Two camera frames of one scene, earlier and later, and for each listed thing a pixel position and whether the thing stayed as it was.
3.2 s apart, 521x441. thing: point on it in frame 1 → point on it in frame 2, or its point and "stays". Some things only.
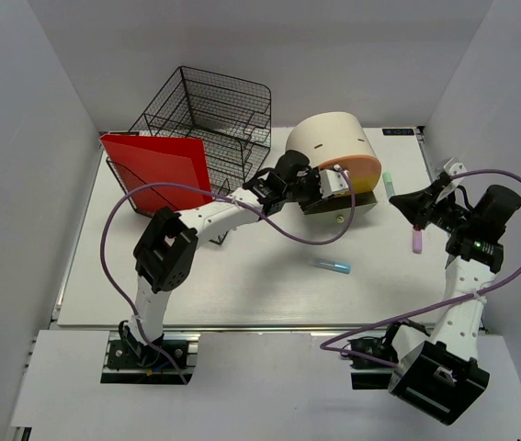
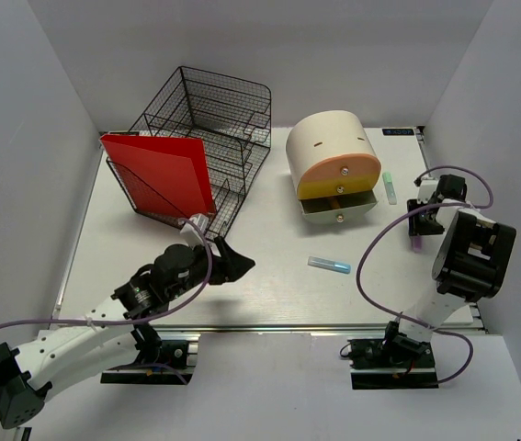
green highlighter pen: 388,183 stays
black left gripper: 313,176 → 231,265
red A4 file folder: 141,159 stays
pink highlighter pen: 417,242 stays
